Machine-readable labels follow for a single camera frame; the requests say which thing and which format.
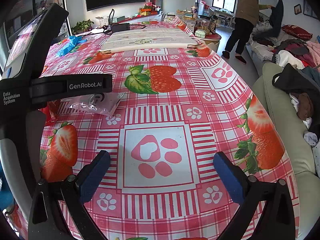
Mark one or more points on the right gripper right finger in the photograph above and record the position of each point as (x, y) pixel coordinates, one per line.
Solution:
(277, 220)

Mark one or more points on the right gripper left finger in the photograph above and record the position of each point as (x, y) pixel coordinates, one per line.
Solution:
(46, 220)

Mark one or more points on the white clear snack packet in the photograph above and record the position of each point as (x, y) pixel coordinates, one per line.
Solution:
(99, 103)

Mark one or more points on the green sofa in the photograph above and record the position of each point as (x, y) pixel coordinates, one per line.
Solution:
(291, 130)

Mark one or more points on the blue rubber gloves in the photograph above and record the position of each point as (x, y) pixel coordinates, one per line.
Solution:
(72, 42)

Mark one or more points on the potted green plant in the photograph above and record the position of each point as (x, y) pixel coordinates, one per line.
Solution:
(82, 27)

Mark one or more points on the white folded mat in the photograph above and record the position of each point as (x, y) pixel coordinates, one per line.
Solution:
(148, 39)

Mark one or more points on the black power adapter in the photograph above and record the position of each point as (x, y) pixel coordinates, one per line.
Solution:
(120, 27)

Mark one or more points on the red flower arrangement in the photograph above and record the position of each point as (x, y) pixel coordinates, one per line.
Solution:
(149, 6)

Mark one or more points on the strawberry pattern tablecloth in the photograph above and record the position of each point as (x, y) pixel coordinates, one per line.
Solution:
(180, 107)

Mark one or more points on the pile of clothes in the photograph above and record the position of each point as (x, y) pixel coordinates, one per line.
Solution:
(297, 81)

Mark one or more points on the person in brown vest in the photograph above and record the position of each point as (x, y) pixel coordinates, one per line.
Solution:
(246, 17)

